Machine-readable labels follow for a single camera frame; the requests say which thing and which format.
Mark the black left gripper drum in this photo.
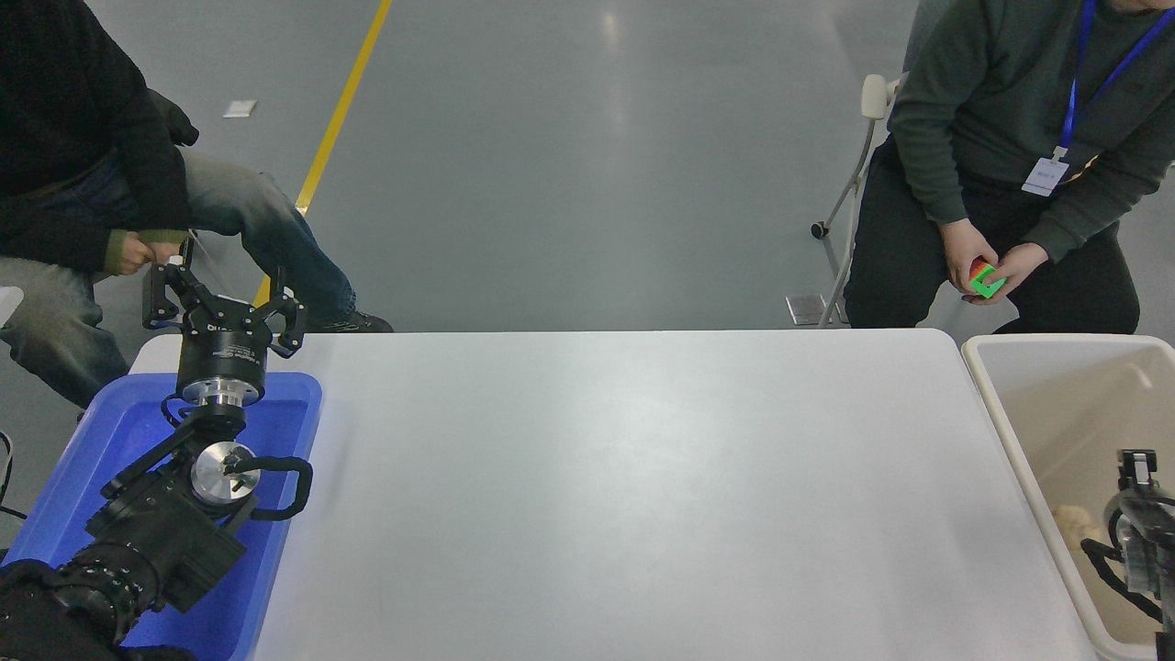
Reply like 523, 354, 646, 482
176, 303, 270, 394

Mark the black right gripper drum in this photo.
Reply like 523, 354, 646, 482
1104, 487, 1175, 552

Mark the tan paper ball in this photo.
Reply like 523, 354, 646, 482
1052, 503, 1109, 553

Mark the colourful puzzle cube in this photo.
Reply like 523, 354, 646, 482
968, 260, 1009, 301

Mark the person's hand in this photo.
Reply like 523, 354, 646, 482
120, 230, 185, 276

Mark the person's left hand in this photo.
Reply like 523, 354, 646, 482
964, 241, 1051, 307

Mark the person's right hand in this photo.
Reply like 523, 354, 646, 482
938, 218, 1001, 296

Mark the blue plastic tray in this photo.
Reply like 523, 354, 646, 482
0, 371, 324, 661

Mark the large pale bin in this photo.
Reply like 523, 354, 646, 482
961, 333, 1175, 661

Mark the person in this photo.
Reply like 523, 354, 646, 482
0, 0, 395, 410
843, 0, 1175, 334

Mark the grey floor plate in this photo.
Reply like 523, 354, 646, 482
786, 294, 833, 329

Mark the white folding chair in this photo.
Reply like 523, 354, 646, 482
810, 72, 912, 329

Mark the white badge on blue lanyard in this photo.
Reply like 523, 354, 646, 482
1021, 0, 1175, 199

